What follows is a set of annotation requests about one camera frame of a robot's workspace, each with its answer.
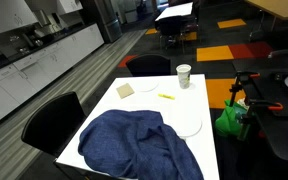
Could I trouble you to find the white range hood cabinet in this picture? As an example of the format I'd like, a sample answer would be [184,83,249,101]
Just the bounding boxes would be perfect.
[25,0,84,16]

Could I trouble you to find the stainless steel refrigerator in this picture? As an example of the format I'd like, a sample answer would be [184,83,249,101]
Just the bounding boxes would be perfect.
[80,0,123,44]

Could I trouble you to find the brown cardboard square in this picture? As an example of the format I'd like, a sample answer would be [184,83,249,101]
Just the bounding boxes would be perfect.
[115,82,136,100]

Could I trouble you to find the white paper cup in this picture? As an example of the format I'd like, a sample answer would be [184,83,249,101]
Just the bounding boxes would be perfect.
[175,63,192,90]

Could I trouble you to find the white kitchen base cabinets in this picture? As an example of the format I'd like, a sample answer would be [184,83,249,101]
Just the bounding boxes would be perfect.
[0,23,105,132]

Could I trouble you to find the small white plate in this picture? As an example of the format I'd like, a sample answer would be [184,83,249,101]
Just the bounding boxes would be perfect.
[168,111,203,138]

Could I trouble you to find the black clamp with orange handle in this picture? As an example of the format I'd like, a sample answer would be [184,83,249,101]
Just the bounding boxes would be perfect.
[237,99,284,141]
[229,70,262,108]

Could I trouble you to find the white kitchen wall cabinets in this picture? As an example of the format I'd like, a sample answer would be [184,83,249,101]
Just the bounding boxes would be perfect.
[0,0,39,38]

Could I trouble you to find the wooden table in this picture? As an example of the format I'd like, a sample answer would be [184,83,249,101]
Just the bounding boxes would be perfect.
[244,0,288,20]

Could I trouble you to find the black chair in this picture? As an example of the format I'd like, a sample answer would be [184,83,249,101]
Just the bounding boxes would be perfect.
[21,91,88,159]
[125,53,172,78]

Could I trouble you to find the dark countertop appliance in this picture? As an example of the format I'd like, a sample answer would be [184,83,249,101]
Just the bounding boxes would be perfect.
[22,28,45,49]

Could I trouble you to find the grey office chair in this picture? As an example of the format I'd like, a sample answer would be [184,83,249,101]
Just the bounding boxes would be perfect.
[267,46,288,60]

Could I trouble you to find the yellow marker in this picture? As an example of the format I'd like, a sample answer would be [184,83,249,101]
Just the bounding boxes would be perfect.
[157,93,176,101]

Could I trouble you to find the white background table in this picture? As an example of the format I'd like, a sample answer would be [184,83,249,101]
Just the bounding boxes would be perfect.
[154,2,194,23]

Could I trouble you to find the large white plate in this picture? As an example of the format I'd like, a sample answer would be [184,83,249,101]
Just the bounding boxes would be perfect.
[130,77,160,93]

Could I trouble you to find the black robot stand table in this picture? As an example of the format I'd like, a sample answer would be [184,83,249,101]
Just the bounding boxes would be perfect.
[232,56,288,164]

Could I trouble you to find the green bag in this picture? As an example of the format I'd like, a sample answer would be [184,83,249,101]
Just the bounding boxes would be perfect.
[214,99,252,139]

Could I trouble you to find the dark background chair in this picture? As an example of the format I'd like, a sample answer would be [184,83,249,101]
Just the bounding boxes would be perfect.
[157,16,185,51]
[182,14,200,43]

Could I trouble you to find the blue cloth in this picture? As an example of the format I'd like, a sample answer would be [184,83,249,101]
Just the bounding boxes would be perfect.
[77,109,205,180]

